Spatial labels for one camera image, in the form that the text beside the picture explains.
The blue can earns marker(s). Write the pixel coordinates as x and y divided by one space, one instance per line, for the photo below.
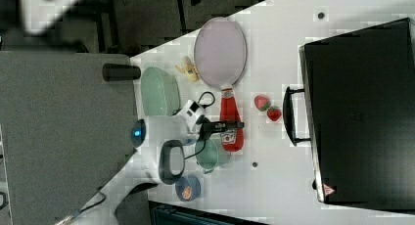
188 188

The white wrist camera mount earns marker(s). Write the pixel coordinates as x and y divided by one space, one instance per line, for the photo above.
194 114

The black toaster oven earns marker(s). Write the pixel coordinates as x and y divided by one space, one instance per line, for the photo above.
359 98

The pink plush strawberry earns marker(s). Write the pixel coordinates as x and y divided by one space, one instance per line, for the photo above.
262 103

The plush peeled banana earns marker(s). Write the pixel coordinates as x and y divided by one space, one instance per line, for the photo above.
188 69

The black cylinder holder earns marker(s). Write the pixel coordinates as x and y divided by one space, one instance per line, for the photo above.
116 72

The plush red ketchup bottle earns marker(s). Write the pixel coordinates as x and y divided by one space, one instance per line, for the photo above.
231 141

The red plush strawberry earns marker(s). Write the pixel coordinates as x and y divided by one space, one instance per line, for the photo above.
274 113

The green metal mug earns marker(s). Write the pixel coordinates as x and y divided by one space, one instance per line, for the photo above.
211 154

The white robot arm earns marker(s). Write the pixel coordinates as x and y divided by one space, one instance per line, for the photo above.
158 159

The black oven handle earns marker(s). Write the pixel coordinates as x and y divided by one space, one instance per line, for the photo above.
289 116

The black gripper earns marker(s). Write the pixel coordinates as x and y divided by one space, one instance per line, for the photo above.
208 128

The lilac round plate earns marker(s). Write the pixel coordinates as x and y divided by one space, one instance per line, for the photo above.
220 53

